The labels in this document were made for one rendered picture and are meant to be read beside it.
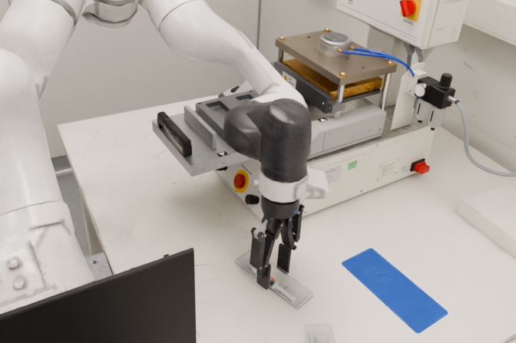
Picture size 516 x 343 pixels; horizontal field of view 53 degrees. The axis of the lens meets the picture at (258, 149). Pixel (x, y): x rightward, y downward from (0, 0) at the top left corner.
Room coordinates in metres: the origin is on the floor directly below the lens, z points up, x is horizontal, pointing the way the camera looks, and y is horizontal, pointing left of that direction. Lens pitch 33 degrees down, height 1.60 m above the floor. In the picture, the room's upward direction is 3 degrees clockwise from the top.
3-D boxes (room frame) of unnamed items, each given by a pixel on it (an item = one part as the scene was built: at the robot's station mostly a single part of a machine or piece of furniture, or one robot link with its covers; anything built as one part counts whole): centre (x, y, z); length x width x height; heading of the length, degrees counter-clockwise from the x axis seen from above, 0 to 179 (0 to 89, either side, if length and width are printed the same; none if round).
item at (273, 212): (0.79, -0.05, 0.95); 0.08 x 0.08 x 0.09
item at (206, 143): (1.07, 0.08, 0.97); 0.30 x 0.22 x 0.08; 124
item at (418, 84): (1.13, -0.41, 1.05); 0.15 x 0.05 x 0.15; 34
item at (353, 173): (1.23, -0.18, 0.84); 0.53 x 0.37 x 0.17; 124
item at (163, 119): (1.00, 0.19, 0.99); 0.15 x 0.02 x 0.04; 34
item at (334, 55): (1.25, -0.22, 1.08); 0.31 x 0.24 x 0.13; 34
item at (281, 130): (0.82, -0.01, 1.12); 0.18 x 0.10 x 0.13; 46
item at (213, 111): (1.10, 0.04, 0.98); 0.20 x 0.17 x 0.03; 34
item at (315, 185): (0.79, -0.08, 1.03); 0.13 x 0.12 x 0.05; 48
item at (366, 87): (1.24, -0.18, 1.07); 0.22 x 0.17 x 0.10; 34
